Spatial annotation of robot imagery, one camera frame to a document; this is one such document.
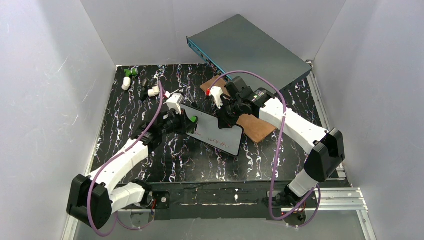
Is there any white pipe elbow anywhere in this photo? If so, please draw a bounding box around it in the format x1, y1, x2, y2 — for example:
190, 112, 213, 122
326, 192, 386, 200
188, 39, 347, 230
121, 76, 132, 91

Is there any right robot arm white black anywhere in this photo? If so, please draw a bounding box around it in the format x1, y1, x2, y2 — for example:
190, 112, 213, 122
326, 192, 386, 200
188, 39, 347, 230
206, 76, 345, 203

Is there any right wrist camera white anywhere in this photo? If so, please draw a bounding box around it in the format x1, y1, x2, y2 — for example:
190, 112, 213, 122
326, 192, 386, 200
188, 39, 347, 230
206, 86, 229, 109

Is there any purple cable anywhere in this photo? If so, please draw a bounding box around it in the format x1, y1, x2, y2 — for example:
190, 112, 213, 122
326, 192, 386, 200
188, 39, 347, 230
86, 80, 173, 238
207, 70, 322, 229

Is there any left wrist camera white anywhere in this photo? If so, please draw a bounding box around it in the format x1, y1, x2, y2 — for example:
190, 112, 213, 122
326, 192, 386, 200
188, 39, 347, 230
165, 91, 185, 115

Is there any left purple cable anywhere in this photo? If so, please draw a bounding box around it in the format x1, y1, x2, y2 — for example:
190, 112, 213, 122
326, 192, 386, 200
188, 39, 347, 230
86, 80, 173, 238

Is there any black wire easel stand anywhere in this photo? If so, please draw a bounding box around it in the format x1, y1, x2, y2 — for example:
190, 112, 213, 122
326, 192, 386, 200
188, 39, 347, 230
165, 87, 198, 108

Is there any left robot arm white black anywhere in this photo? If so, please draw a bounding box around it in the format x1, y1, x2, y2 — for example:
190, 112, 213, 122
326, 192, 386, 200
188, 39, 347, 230
66, 109, 199, 230

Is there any wooden board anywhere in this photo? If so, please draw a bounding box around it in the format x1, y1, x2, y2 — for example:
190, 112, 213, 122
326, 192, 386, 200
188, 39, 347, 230
200, 75, 276, 144

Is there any aluminium frame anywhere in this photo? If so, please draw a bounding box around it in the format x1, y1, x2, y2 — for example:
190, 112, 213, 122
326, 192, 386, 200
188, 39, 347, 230
61, 59, 379, 240

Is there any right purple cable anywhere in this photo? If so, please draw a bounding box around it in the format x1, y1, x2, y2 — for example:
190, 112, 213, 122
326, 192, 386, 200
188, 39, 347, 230
207, 70, 322, 229

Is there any small whiteboard red writing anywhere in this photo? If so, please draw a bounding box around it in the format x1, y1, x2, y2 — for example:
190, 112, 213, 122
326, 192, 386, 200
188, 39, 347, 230
181, 104, 244, 157

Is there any white and black fitting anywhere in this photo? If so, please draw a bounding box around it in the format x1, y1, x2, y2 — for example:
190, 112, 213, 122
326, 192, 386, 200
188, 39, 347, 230
139, 79, 161, 102

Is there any green pipe fitting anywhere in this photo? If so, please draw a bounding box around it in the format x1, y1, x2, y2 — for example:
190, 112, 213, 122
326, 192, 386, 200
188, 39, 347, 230
124, 67, 139, 78

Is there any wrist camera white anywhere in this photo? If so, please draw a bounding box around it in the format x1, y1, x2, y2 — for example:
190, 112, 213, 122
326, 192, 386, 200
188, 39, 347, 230
206, 86, 229, 109
165, 91, 185, 115

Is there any green whiteboard eraser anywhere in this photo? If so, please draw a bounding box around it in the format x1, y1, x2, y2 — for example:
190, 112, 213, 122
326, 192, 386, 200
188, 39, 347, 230
189, 116, 199, 125

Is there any teal network switch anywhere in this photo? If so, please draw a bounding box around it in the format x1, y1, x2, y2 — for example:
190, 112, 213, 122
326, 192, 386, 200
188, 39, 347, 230
186, 14, 312, 93

